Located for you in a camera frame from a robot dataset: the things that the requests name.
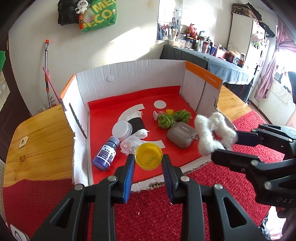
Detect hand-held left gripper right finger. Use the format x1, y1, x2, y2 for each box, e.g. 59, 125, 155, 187
161, 154, 266, 241

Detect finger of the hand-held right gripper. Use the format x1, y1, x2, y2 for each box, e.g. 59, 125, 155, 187
211, 149, 286, 190
235, 124, 296, 149

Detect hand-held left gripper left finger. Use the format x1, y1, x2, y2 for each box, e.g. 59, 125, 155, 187
30, 154, 136, 241

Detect yellow bottle cap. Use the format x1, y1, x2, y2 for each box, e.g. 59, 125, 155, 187
134, 142, 163, 170

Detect white fluffy scrunchie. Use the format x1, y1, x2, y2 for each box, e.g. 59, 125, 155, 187
195, 112, 238, 155

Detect small clear plastic box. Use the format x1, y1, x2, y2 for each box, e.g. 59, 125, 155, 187
120, 137, 141, 156

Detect blue bottle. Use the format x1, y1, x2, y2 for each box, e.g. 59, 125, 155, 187
92, 136, 121, 171

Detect brown eyeshadow case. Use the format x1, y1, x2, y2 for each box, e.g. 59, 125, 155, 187
166, 122, 199, 149

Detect white round tin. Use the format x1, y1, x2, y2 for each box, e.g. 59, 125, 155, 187
112, 120, 133, 139

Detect black and white cloth roll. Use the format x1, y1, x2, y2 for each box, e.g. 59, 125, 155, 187
126, 110, 149, 141

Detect green yarn ball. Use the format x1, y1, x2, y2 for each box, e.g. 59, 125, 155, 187
174, 110, 192, 123
158, 113, 176, 129

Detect pink yellow suction toy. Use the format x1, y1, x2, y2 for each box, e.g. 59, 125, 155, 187
152, 109, 175, 121

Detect orange cardboard box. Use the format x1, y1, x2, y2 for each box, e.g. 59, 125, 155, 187
59, 59, 237, 193

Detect red knitted cloth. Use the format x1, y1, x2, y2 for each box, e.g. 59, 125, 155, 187
2, 110, 285, 241

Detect pink curtain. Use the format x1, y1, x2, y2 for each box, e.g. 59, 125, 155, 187
254, 20, 296, 101

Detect grey cloth covered sideboard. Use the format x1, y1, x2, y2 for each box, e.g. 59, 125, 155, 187
159, 44, 255, 103

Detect row of cosmetic bottles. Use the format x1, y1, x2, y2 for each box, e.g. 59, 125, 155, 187
157, 22, 247, 67

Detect white green plush toy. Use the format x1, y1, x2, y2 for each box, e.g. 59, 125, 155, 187
252, 32, 266, 48

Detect tall standing mirror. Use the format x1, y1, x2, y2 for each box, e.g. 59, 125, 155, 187
227, 3, 257, 57

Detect black garment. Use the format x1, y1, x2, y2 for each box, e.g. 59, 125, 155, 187
247, 2, 276, 38

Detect red plush toy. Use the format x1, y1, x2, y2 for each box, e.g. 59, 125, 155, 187
186, 23, 199, 39

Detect small white device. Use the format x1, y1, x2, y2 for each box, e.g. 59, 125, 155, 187
10, 224, 30, 241

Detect metal pole with orange tip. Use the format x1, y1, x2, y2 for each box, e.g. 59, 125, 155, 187
44, 39, 52, 108

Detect beige paper bag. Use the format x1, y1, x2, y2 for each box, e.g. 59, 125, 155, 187
0, 71, 11, 102

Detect green shopping bag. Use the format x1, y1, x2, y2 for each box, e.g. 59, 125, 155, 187
80, 0, 117, 32

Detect black bag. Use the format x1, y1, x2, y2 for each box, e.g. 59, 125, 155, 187
57, 0, 81, 26

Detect white panda charm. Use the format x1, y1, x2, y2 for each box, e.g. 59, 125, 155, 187
74, 0, 89, 15

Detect mop with orange handle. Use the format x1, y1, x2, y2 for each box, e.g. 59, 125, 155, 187
43, 67, 61, 102

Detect wall mirror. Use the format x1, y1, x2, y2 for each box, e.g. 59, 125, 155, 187
158, 0, 183, 42

